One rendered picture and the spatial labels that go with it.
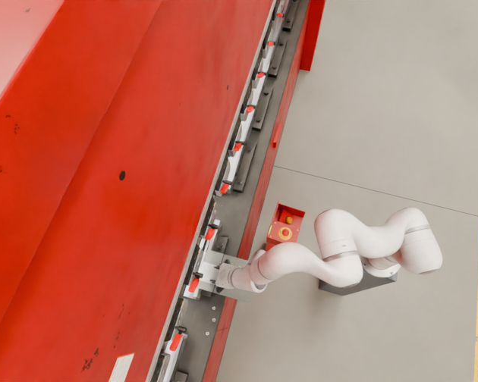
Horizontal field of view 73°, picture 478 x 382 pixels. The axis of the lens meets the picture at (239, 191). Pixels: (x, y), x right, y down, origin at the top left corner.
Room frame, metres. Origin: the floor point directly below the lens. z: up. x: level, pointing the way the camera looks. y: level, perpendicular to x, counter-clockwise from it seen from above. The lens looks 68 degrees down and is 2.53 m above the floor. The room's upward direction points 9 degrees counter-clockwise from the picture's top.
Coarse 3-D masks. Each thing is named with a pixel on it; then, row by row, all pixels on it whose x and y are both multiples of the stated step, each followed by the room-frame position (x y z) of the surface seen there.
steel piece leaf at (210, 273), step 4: (208, 264) 0.27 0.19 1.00; (208, 268) 0.25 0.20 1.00; (212, 268) 0.24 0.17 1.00; (204, 272) 0.23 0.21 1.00; (208, 272) 0.23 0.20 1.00; (212, 272) 0.23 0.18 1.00; (216, 272) 0.22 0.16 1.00; (204, 276) 0.22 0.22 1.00; (208, 276) 0.21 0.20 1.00; (212, 276) 0.21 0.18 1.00; (216, 276) 0.21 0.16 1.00; (204, 280) 0.20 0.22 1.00; (208, 280) 0.19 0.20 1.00
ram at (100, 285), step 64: (192, 0) 0.63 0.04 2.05; (256, 0) 1.12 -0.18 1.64; (192, 64) 0.57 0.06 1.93; (128, 128) 0.33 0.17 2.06; (192, 128) 0.49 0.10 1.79; (128, 192) 0.25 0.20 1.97; (192, 192) 0.39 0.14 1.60; (64, 256) 0.12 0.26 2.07; (128, 256) 0.16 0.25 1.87; (64, 320) 0.04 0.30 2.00; (128, 320) 0.04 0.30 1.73
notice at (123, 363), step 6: (132, 354) -0.04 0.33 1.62; (120, 360) -0.04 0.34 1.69; (126, 360) -0.05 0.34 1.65; (114, 366) -0.05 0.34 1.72; (120, 366) -0.06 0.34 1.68; (126, 366) -0.06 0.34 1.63; (114, 372) -0.07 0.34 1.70; (120, 372) -0.07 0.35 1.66; (126, 372) -0.08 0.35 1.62; (114, 378) -0.08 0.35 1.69; (120, 378) -0.09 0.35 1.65
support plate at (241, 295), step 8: (208, 256) 0.30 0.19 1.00; (216, 256) 0.30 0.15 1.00; (224, 256) 0.29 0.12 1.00; (232, 256) 0.29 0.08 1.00; (216, 264) 0.26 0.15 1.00; (232, 264) 0.25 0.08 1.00; (240, 264) 0.25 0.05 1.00; (200, 280) 0.20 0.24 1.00; (200, 288) 0.16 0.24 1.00; (208, 288) 0.16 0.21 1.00; (232, 296) 0.11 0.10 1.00; (240, 296) 0.10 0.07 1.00; (248, 296) 0.10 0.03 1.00
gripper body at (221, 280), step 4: (224, 264) 0.24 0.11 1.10; (228, 264) 0.23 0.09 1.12; (220, 268) 0.23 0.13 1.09; (224, 268) 0.22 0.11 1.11; (228, 268) 0.21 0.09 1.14; (232, 268) 0.21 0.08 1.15; (220, 272) 0.21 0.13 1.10; (224, 272) 0.20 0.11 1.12; (228, 272) 0.20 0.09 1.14; (220, 276) 0.19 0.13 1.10; (224, 276) 0.19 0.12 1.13; (216, 280) 0.18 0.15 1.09; (220, 280) 0.17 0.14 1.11; (224, 280) 0.17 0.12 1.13; (216, 284) 0.16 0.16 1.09; (220, 284) 0.16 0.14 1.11; (224, 284) 0.15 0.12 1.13; (228, 284) 0.15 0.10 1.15; (228, 288) 0.13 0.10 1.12; (232, 288) 0.13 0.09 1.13
